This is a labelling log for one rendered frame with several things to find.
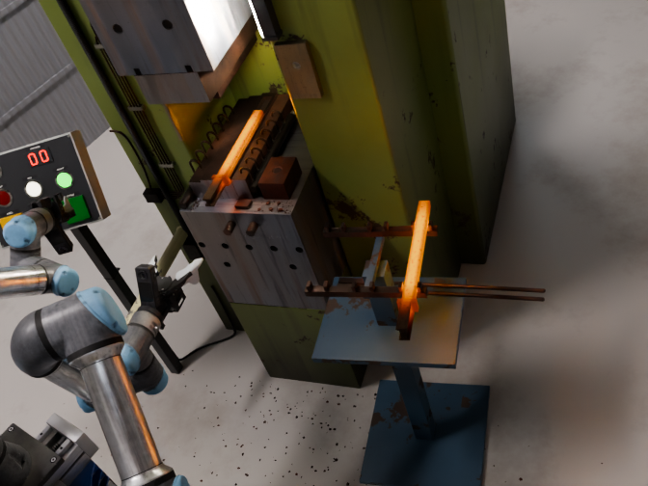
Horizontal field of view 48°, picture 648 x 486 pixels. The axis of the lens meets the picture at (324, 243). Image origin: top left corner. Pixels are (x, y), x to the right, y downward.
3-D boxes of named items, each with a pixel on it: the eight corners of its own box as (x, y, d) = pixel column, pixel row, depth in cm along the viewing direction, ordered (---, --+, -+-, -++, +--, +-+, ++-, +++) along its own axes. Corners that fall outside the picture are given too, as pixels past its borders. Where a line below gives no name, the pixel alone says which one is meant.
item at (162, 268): (137, 334, 237) (130, 324, 233) (123, 332, 239) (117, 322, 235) (192, 236, 264) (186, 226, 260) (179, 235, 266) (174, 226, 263)
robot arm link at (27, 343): (-12, 373, 142) (93, 425, 186) (41, 351, 143) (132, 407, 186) (-21, 322, 147) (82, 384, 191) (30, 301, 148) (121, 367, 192)
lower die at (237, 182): (253, 199, 218) (244, 177, 212) (196, 198, 226) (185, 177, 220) (297, 112, 244) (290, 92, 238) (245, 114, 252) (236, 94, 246)
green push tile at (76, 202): (91, 218, 221) (82, 194, 220) (68, 225, 222) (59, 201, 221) (92, 217, 223) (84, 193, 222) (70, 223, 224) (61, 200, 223)
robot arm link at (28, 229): (0, 250, 183) (0, 217, 181) (18, 239, 194) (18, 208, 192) (31, 253, 183) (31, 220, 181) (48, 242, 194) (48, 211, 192)
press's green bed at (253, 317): (361, 389, 271) (329, 310, 239) (269, 377, 286) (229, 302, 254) (395, 275, 306) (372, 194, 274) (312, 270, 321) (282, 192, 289)
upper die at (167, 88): (210, 102, 194) (197, 72, 187) (148, 104, 201) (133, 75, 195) (264, 17, 220) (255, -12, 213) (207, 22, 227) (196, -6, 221)
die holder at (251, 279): (329, 310, 239) (290, 214, 209) (229, 302, 254) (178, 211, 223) (372, 194, 274) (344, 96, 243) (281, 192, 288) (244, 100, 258)
